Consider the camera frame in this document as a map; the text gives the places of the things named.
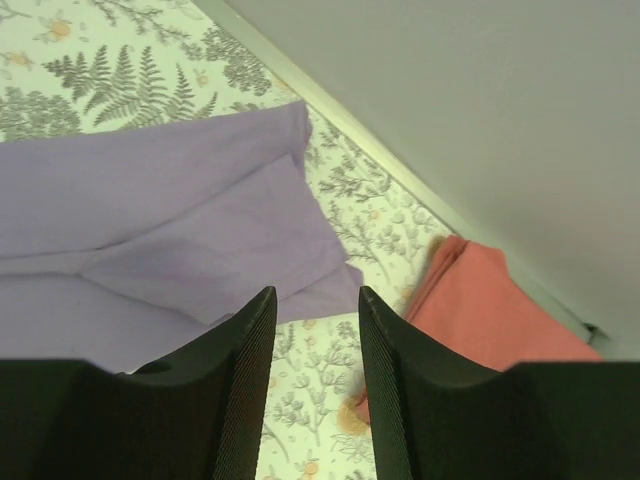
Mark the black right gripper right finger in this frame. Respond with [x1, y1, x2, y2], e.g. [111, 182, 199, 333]
[358, 287, 639, 480]

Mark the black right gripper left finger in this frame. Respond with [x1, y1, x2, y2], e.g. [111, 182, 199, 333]
[1, 287, 277, 479]

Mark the purple t shirt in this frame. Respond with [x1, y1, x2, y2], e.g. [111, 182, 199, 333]
[1, 101, 363, 372]

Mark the folded red t shirt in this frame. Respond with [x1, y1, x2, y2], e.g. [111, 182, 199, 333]
[374, 235, 602, 391]

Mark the aluminium frame rail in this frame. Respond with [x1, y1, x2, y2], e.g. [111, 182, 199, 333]
[189, 0, 609, 346]

